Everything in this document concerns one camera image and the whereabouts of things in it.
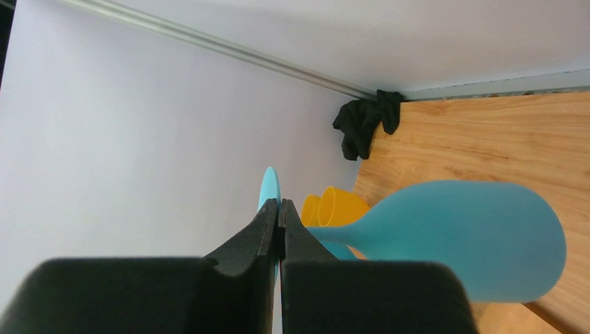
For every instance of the blue wine glass front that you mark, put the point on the blue wine glass front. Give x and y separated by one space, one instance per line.
340 251

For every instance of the blue wine glass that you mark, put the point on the blue wine glass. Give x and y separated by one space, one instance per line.
503 241
340 251

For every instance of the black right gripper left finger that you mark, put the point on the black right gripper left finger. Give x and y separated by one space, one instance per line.
230 290

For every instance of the black cloth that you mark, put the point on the black cloth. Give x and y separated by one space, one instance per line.
358 120

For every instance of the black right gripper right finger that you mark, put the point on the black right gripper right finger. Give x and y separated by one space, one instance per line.
322 294

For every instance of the yellow wine glass taken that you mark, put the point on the yellow wine glass taken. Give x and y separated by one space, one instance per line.
339 208
309 211

